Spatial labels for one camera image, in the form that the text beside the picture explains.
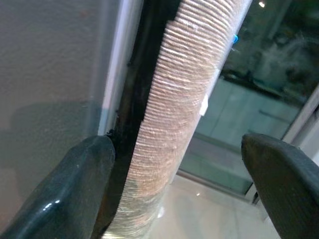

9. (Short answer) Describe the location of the tan ribbed flexible hose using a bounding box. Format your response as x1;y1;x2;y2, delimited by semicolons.
101;0;255;239

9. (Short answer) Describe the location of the glass sliding door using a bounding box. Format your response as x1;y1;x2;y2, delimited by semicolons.
174;0;319;200

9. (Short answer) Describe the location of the grey textured cabinet panel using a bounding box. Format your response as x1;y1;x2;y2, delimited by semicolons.
0;0;145;235

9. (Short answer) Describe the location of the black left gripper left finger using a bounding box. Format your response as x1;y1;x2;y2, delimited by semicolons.
0;135;116;239

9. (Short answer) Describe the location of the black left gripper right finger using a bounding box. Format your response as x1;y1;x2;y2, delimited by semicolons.
241;132;319;239

